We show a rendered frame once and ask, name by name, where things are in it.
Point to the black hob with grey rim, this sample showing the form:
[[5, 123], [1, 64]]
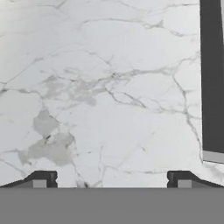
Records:
[[212, 75]]

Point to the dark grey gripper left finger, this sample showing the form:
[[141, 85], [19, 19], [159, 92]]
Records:
[[43, 177]]

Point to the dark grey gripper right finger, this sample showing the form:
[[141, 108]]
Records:
[[180, 176]]

